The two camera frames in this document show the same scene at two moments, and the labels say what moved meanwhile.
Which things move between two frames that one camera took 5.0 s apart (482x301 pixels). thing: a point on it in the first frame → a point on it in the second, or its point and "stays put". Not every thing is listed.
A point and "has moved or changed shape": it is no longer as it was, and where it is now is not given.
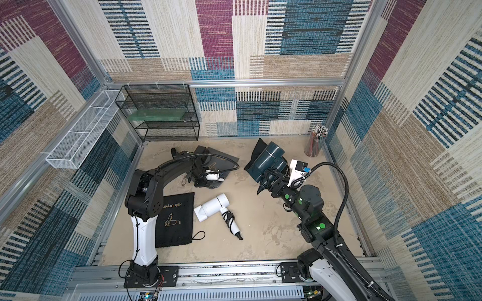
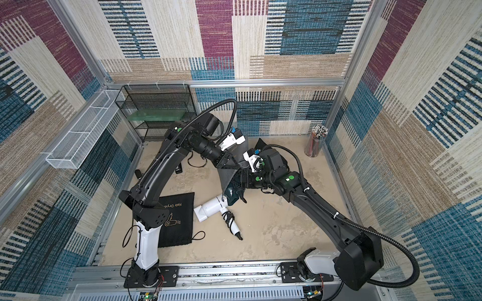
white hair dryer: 220,202 stays put
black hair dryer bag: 258,150 stays put
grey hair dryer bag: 222,162 has moved or changed shape
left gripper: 208,184 → 226,160
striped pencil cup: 315,140 stays put
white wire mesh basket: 70,151 stays put
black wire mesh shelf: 160,112 stays put
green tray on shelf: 157,115 stays put
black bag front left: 174,226 stays put
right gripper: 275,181 → 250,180
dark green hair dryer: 269,158 has moved or changed shape
